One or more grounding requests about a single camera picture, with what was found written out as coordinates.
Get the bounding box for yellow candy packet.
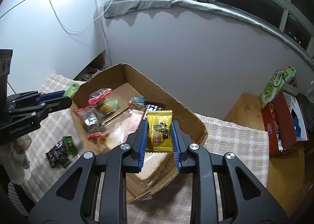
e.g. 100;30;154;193
146;110;173;153

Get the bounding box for packaged white bread slices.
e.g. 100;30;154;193
103;120;171;185

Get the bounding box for large Snickers bar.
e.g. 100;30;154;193
145;103;164;111

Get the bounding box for red date snack packet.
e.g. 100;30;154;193
73;107;110;144

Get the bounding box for round lollipop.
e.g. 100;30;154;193
99;99;119;117

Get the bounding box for small dark Snickers bar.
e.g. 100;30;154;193
45;140;71;168

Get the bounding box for green jelly cup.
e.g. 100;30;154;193
63;83;80;99

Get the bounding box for green small snack packet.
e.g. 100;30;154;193
62;136;78;155

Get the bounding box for red clear candy wrapper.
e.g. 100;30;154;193
88;88;112;105

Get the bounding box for left gloved hand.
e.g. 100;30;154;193
1;134;32;185

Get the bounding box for pink plaid tablecloth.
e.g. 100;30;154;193
22;66;269;223

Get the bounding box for open cardboard box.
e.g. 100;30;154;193
70;64;208;203

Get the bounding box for red shoe box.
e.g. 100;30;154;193
261;91;309;156

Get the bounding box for white charging cable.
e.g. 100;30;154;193
45;0;124;34

